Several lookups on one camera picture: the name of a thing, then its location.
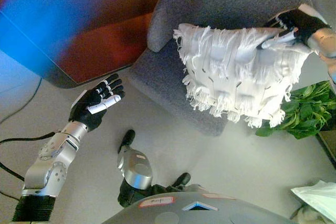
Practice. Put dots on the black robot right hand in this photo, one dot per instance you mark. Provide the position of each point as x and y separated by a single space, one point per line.
302 23

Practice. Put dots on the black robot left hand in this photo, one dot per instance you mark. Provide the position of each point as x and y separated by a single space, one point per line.
89 108

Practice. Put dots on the white fringed throw pillow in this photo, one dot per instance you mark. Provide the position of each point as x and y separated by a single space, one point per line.
236 72

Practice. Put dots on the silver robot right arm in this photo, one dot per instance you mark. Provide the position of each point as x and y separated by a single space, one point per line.
324 40

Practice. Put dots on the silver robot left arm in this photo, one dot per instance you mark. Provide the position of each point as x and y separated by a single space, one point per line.
50 166

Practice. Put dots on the black robot left foot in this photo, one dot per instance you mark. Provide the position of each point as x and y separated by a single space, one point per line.
128 138

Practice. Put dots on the black robot foot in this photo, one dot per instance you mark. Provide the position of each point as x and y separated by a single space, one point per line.
128 138
182 179

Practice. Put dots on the silver robot left leg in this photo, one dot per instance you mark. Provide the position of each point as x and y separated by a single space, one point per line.
137 169

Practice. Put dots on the silver robot leg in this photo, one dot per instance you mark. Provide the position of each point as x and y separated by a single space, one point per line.
195 188
137 169

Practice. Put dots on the brown wooden cabinet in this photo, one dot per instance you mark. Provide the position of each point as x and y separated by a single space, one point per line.
92 24

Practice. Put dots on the green leafy potted plant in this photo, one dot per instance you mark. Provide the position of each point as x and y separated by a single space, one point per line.
304 113

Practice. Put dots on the black robot right foot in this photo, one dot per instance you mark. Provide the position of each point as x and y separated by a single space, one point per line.
182 179

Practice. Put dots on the silver robot right leg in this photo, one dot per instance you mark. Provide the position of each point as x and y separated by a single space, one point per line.
195 188

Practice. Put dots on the grey robot torso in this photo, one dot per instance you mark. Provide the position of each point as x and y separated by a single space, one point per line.
197 213

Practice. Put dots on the white bed with sheets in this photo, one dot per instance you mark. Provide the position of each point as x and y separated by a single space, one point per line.
317 195

